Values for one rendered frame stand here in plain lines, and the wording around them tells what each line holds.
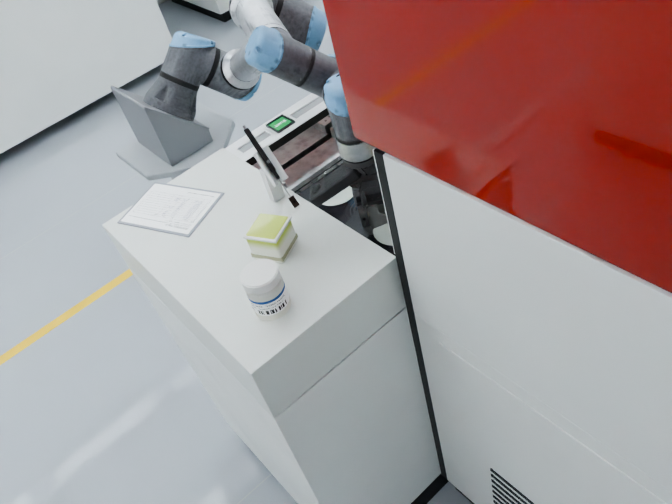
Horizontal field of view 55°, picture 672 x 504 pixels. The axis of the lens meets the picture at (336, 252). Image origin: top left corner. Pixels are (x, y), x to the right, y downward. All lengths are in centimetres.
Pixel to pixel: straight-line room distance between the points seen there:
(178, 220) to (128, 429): 114
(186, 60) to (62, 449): 142
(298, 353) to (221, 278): 24
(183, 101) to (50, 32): 227
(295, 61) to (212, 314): 49
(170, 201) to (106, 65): 278
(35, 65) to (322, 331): 320
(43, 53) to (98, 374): 210
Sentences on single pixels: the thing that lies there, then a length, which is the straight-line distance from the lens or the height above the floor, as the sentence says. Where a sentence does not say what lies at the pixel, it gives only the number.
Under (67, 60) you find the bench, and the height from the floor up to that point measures 37.
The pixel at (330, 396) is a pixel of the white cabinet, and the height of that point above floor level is 75.
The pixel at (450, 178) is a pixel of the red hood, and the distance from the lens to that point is 94.
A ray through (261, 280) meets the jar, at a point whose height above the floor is 106.
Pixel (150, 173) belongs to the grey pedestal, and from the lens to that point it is 196.
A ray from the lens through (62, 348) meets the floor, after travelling 286.
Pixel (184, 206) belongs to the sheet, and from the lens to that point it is 152.
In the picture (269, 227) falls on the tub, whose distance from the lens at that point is 126.
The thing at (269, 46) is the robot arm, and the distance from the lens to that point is 119.
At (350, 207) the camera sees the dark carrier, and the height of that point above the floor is 90.
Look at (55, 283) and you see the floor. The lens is 318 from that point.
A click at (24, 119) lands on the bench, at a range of 420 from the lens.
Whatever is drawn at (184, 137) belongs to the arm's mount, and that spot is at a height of 88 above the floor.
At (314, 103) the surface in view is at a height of 96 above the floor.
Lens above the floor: 183
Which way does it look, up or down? 43 degrees down
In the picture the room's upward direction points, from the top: 17 degrees counter-clockwise
